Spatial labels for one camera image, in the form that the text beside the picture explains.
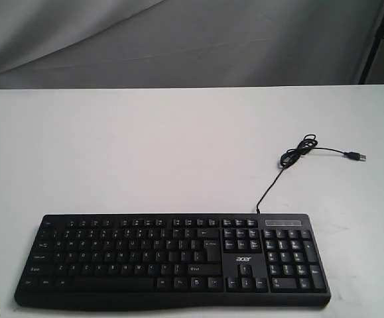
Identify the black acer keyboard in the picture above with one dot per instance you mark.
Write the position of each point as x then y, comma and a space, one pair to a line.
140, 262

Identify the grey backdrop cloth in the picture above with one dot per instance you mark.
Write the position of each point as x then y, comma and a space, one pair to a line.
182, 44

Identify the black stand pole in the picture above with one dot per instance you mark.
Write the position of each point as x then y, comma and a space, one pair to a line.
377, 40

